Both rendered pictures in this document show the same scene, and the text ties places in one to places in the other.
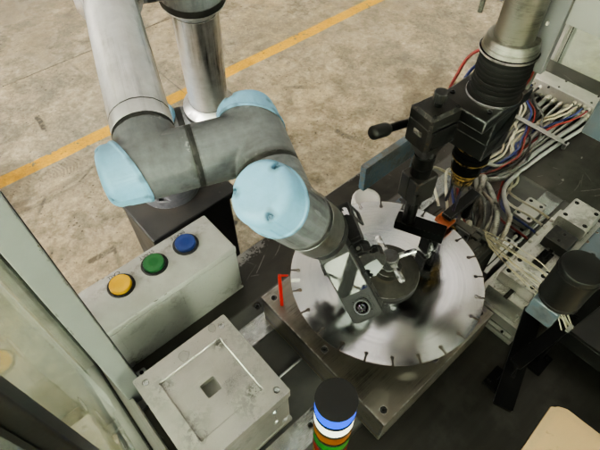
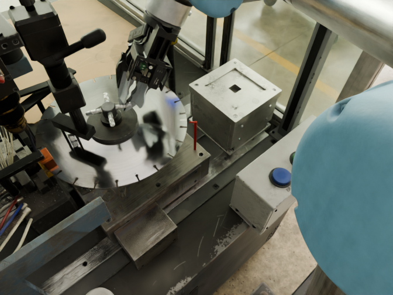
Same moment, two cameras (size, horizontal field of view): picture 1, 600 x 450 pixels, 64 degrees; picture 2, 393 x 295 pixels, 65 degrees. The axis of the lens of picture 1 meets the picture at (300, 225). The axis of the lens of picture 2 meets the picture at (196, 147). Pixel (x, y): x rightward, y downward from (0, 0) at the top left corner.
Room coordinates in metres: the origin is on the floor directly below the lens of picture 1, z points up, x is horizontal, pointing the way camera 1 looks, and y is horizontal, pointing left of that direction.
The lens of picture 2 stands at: (0.90, 0.03, 1.47)
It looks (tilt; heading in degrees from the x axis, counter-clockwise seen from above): 53 degrees down; 178
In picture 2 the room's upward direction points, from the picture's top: 2 degrees clockwise
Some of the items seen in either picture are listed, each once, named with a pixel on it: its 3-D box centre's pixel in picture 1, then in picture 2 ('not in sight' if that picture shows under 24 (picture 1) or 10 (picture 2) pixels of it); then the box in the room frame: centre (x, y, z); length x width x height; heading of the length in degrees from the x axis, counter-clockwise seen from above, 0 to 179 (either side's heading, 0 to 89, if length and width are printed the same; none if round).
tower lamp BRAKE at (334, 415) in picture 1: (336, 404); not in sight; (0.16, -0.03, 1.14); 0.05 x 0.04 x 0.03; 41
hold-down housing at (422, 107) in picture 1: (426, 149); (52, 58); (0.51, -0.18, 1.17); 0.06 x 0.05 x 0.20; 122
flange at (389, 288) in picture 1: (387, 269); (111, 119); (0.45, -0.15, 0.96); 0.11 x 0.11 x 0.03
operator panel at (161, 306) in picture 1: (167, 289); (287, 173); (0.50, 0.27, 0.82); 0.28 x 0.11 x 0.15; 131
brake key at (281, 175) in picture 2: (186, 244); (281, 177); (0.55, 0.22, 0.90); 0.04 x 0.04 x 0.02
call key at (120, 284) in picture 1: (120, 286); not in sight; (0.46, 0.33, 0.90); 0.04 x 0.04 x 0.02
